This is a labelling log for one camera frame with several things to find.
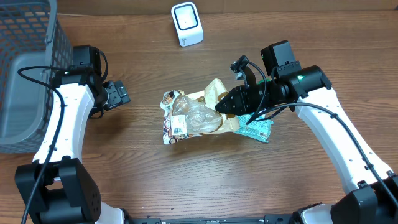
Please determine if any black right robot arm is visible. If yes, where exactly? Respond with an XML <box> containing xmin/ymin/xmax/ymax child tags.
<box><xmin>215</xmin><ymin>40</ymin><xmax>397</xmax><ymax>224</ymax></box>

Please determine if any teal tissue pack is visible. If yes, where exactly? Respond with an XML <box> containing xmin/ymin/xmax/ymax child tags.
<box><xmin>234</xmin><ymin>114</ymin><xmax>274</xmax><ymax>143</ymax></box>

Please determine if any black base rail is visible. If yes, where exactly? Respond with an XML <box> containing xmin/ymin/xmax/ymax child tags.
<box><xmin>125</xmin><ymin>214</ymin><xmax>295</xmax><ymax>224</ymax></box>

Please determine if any white barcode scanner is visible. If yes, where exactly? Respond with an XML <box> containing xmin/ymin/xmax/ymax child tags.
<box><xmin>170</xmin><ymin>2</ymin><xmax>204</xmax><ymax>47</ymax></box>

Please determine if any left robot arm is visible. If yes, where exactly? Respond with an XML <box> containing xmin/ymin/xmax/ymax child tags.
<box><xmin>15</xmin><ymin>45</ymin><xmax>133</xmax><ymax>224</ymax></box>

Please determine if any brown snack packet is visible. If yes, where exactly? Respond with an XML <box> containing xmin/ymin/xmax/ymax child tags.
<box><xmin>160</xmin><ymin>78</ymin><xmax>240</xmax><ymax>145</ymax></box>

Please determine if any green lid white jar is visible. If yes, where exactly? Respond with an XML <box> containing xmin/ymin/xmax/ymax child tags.
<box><xmin>257</xmin><ymin>79</ymin><xmax>271</xmax><ymax>85</ymax></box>

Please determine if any grey plastic shopping basket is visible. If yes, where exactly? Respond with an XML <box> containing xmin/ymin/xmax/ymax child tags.
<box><xmin>1</xmin><ymin>0</ymin><xmax>73</xmax><ymax>154</ymax></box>

